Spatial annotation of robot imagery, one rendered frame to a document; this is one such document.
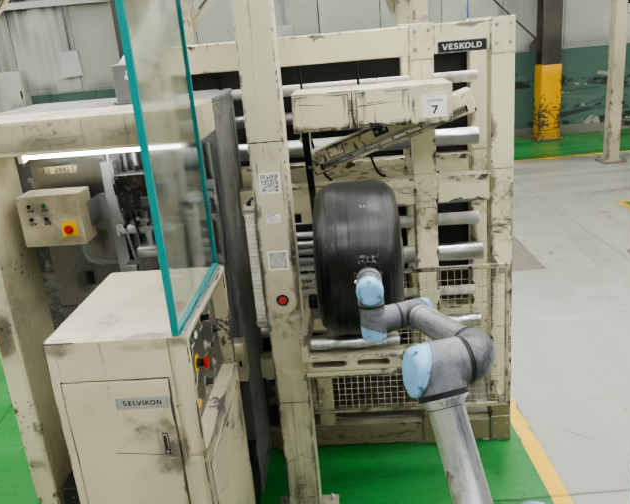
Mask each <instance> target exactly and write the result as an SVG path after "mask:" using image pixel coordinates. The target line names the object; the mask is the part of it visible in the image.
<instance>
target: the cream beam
mask: <svg viewBox="0 0 630 504"><path fill-rule="evenodd" d="M446 94H447V116H443V117H430V118H423V99H422V96H434V95H446ZM291 105H292V116H293V126H294V133H295V134H298V133H310V132H323V131H336V130H349V129H353V127H354V129H362V128H374V127H387V126H400V125H413V124H426V123H438V122H451V121H453V96H452V82H450V81H448V80H446V79H444V78H434V79H422V80H410V81H398V82H386V83H374V84H362V85H351V87H350V86H337V87H325V88H313V89H301V90H295V92H294V93H293V94H292V95H291Z"/></svg>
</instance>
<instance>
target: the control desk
mask: <svg viewBox="0 0 630 504"><path fill-rule="evenodd" d="M42 346H43V350H44V354H45V359H46V363H47V367H48V371H49V375H50V379H51V383H52V387H53V392H54V396H55V400H56V404H57V408H58V412H59V416H60V421H61V425H62V429H63V433H64V437H65V441H66V445H67V449H68V454H69V458H70V462H71V466H72V470H73V474H74V478H75V483H76V487H77V491H78V495H79V499H80V503H81V504H256V500H255V493H254V486H253V479H252V471H251V464H250V457H249V450H248V442H247V435H246V428H245V420H244V413H243V406H242V399H241V391H240V384H239V377H238V370H237V363H236V354H235V346H234V339H233V332H232V325H231V317H230V310H229V303H228V296H227V288H226V281H225V274H224V266H217V267H216V269H215V271H214V272H213V274H212V276H211V278H210V280H209V281H208V283H207V285H206V287H205V289H204V290H203V292H202V294H201V296H200V298H199V300H198V301H197V303H196V305H195V307H194V309H193V310H192V312H191V314H190V316H189V318H188V319H187V321H186V323H185V325H184V327H183V329H182V330H181V332H180V334H179V335H178V336H172V334H171V328H170V322H169V316H168V310H167V305H166V299H165V293H164V287H163V281H162V275H161V270H150V271H135V272H119V273H111V274H110V275H109V276H108V277H107V278H106V279H105V280H104V281H103V282H102V283H101V284H100V285H99V286H98V287H97V288H96V289H95V290H94V291H93V292H92V293H91V294H90V295H89V296H88V297H87V298H86V299H85V300H84V301H83V303H82V304H81V305H80V306H79V307H78V308H77V309H76V310H75V311H74V312H73V313H72V314H71V315H70V316H69V317H68V318H67V319H66V320H65V321H64V322H63V323H62V324H61V325H60V326H59V327H58V328H57V329H56V330H55V331H54V332H53V333H52V334H51V336H50V337H49V338H48V339H47V340H46V341H45V342H44V343H43V344H42Z"/></svg>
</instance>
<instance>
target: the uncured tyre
mask: <svg viewBox="0 0 630 504"><path fill-rule="evenodd" d="M363 203H367V209H358V204H363ZM377 254H378V256H379V271H380V272H382V275H383V278H382V285H383V288H384V294H383V295H384V303H385V305H388V304H393V303H398V302H402V301H405V288H404V264H403V249H402V236H401V226H400V217H399V210H398V205H397V201H396V197H395V193H394V190H393V189H392V188H391V187H390V186H389V185H387V184H386V183H385V182H383V181H381V182H379V181H373V180H363V181H350V182H336V183H330V184H327V185H324V186H323V187H322V188H321V189H320V191H319V192H318V193H317V194H316V195H315V198H314V207H313V255H314V270H315V282H316V291H317V299H318V306H319V311H320V315H321V319H322V323H323V326H324V327H325V328H326V329H328V330H329V331H330V332H331V333H332V334H334V335H338V336H359V335H362V331H361V327H360V314H359V305H358V298H357V295H356V286H357V285H356V284H355V283H354V281H356V280H355V279H354V273H357V265H356V255H357V258H359V255H365V258H366V256H368V257H370V258H371V257H372V255H373V256H375V257H377Z"/></svg>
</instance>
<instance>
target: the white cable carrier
mask: <svg viewBox="0 0 630 504"><path fill-rule="evenodd" d="M254 206H255V205H254V203H251V205H250V206H246V204H245V206H244V208H243V209H244V210H254V209H255V207H254ZM255 214H256V213H245V216H244V217H245V223H246V225H245V226H246V227H247V228H246V231H247V240H248V244H249V245H248V248H249V252H250V253H249V256H250V260H251V261H250V264H251V268H252V269H251V272H252V280H253V284H254V285H253V288H254V290H253V291H254V296H255V304H256V305H255V307H256V312H257V313H256V314H257V319H258V320H257V322H259V321H268V316H267V311H266V310H267V308H266V300H265V292H264V284H263V283H264V282H263V277H262V275H263V274H262V269H261V268H262V264H261V261H260V260H261V257H260V253H259V252H260V249H259V241H258V233H257V228H256V227H257V224H256V220H255V219H256V216H255Z"/></svg>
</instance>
